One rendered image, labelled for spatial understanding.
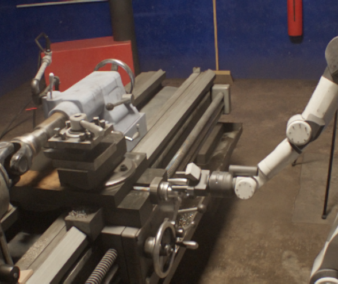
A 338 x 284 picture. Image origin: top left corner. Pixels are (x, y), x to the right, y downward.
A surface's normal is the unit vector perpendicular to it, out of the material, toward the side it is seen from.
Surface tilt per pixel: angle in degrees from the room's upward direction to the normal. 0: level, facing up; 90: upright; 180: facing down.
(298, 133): 78
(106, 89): 82
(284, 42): 90
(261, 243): 0
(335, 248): 90
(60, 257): 36
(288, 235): 0
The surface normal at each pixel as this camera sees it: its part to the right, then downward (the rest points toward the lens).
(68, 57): 0.04, 0.40
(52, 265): 0.48, -0.71
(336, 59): -0.82, -0.20
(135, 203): -0.09, -0.91
